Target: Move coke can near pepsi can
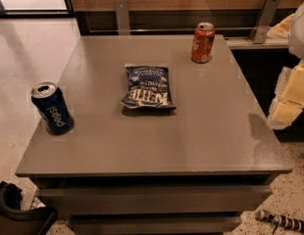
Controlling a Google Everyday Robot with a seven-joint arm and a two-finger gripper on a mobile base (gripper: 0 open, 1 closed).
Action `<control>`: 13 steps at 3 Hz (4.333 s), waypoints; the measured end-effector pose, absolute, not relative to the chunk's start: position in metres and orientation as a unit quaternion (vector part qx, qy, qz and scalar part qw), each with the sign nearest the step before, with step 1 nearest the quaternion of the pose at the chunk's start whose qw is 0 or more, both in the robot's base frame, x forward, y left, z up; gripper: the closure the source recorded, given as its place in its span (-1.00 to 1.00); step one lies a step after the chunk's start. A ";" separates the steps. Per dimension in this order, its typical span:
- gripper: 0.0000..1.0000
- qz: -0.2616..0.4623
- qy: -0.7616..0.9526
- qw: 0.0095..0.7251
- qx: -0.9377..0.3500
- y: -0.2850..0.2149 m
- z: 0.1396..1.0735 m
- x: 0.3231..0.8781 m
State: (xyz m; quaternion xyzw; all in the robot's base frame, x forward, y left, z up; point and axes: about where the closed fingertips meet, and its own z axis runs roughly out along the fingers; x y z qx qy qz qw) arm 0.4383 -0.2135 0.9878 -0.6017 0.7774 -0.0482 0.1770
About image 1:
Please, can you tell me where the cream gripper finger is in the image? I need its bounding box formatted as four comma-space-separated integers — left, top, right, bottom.
267, 61, 304, 130
267, 14, 294, 39

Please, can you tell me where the red coke can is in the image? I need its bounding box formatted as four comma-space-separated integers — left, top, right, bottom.
191, 23, 215, 64

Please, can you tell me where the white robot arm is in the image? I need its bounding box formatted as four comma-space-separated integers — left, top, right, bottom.
267, 2, 304, 130

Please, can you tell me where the blue pepsi can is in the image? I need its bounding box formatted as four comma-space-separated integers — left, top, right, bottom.
31, 82, 75, 135

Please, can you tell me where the grey drawer cabinet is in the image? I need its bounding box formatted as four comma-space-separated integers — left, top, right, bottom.
17, 35, 291, 235

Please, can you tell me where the blue chip bag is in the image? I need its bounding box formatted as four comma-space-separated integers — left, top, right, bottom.
121, 64, 176, 109

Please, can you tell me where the black base object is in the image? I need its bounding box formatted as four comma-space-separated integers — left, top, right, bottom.
0, 181, 58, 235

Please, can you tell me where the right metal bracket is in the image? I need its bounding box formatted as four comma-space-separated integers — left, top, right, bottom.
249, 0, 280, 44

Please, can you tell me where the metal bracket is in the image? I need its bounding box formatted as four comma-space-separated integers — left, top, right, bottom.
114, 0, 130, 35
249, 0, 280, 44

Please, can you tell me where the striped black white cable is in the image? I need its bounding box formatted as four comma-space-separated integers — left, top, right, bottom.
255, 209, 304, 235

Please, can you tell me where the left metal bracket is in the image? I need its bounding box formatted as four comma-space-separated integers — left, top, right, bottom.
114, 0, 130, 35

